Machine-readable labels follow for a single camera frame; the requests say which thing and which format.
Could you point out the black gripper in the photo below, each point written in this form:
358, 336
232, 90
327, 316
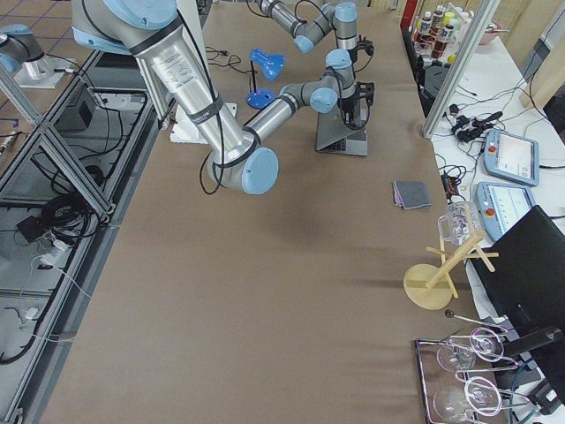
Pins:
365, 45
349, 104

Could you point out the blue desk lamp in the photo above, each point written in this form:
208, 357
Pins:
271, 66

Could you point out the bottles in wire rack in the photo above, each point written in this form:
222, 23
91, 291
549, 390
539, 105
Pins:
437, 33

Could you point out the black monitor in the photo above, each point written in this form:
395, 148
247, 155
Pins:
527, 285

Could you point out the grey laptop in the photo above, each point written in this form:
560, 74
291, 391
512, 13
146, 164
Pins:
334, 137

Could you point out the wine glass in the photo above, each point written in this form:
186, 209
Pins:
460, 353
474, 400

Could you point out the upper wine glass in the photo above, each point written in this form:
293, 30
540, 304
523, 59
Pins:
460, 353

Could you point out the clear glass mug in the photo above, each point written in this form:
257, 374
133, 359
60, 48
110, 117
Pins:
459, 222

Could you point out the lower wine glass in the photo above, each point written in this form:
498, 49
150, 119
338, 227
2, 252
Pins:
474, 400

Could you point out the far teach pendant tablet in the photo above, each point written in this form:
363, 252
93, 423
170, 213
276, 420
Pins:
512, 157

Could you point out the teach pendant tablet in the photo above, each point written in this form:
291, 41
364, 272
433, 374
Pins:
512, 157
501, 206

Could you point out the near teach pendant tablet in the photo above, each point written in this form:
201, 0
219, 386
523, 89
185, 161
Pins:
501, 206

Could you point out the aluminium frame post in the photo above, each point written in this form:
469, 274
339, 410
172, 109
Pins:
474, 33

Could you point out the wooden mug tree stand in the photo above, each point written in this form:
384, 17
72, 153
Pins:
431, 287

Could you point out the folded grey cloth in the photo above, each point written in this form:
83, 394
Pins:
411, 194

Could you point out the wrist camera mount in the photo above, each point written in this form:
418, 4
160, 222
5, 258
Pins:
364, 44
366, 90

